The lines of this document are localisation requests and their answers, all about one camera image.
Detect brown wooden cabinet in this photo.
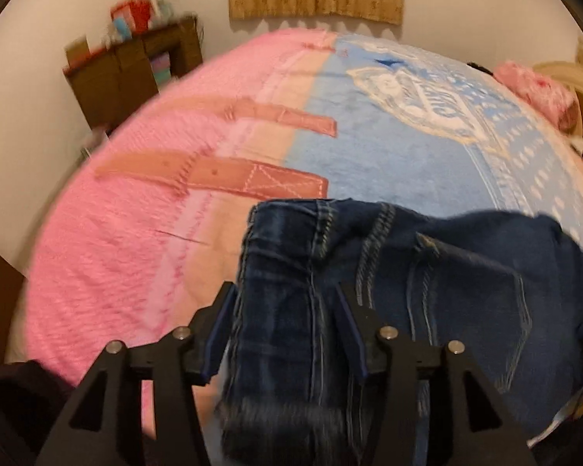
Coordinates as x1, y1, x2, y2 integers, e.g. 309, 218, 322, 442
62, 16, 206, 133

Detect cream wooden bed headboard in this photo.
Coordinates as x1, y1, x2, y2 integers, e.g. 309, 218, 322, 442
533, 39, 583, 149

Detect dark cloth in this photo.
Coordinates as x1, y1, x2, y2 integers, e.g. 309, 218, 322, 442
0, 358, 162, 466

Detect pink floral folded blanket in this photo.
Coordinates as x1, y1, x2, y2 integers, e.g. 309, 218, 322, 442
492, 60, 582, 132

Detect pink and blue printed blanket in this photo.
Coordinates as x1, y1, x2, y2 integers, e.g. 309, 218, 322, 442
10, 28, 583, 447

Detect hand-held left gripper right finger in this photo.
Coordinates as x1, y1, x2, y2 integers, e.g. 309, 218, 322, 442
334, 283, 538, 466

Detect blue denim jeans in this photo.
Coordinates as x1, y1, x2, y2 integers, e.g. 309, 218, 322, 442
214, 197, 583, 466

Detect brown cardboard box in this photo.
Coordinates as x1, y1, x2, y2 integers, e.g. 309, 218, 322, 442
64, 36, 91, 70

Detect pastel stacked boxes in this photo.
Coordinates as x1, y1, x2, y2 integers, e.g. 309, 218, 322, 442
148, 53, 174, 84

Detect white flat object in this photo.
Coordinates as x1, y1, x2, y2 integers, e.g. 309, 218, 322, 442
80, 125, 110, 162

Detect red box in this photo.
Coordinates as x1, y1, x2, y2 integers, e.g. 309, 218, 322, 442
111, 0, 159, 35

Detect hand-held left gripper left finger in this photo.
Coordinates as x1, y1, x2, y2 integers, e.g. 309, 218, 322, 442
34, 282, 239, 466

